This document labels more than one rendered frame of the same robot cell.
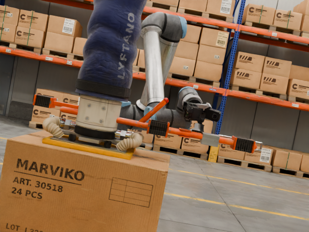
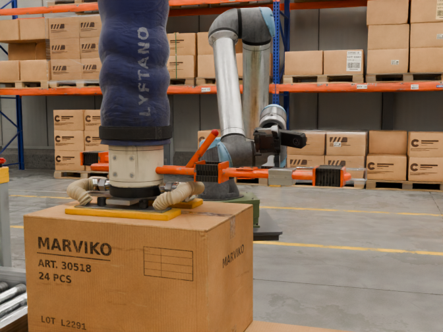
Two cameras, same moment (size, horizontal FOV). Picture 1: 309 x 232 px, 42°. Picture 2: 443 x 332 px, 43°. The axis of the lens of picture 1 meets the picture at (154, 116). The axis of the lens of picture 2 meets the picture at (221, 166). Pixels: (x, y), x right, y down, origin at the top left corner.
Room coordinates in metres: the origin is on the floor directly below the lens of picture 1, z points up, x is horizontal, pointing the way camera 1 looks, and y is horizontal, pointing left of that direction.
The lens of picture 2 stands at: (0.08, -0.56, 1.27)
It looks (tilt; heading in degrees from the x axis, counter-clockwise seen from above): 6 degrees down; 18
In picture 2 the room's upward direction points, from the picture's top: straight up
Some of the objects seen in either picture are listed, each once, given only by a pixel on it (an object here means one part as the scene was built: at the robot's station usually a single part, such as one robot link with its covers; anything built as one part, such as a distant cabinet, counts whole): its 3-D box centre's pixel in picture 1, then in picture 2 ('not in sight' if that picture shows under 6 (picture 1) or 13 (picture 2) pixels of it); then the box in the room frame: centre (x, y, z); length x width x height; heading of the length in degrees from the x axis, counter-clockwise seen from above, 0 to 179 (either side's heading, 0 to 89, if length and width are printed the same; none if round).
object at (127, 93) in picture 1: (103, 88); (136, 132); (1.65, 0.23, 1.19); 0.23 x 0.23 x 0.04
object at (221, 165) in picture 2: (157, 127); (211, 171); (1.64, -0.02, 1.07); 0.10 x 0.08 x 0.06; 179
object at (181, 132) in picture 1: (146, 123); (208, 166); (1.76, 0.03, 1.07); 0.93 x 0.30 x 0.04; 89
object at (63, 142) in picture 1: (89, 143); (122, 206); (1.55, 0.23, 0.97); 0.34 x 0.10 x 0.05; 89
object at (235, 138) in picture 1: (242, 144); (329, 176); (1.63, -0.37, 1.07); 0.08 x 0.07 x 0.05; 89
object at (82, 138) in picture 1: (95, 131); (136, 189); (1.65, 0.23, 1.01); 0.34 x 0.25 x 0.06; 89
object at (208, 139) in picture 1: (209, 139); (282, 176); (1.64, -0.24, 1.07); 0.07 x 0.07 x 0.04; 89
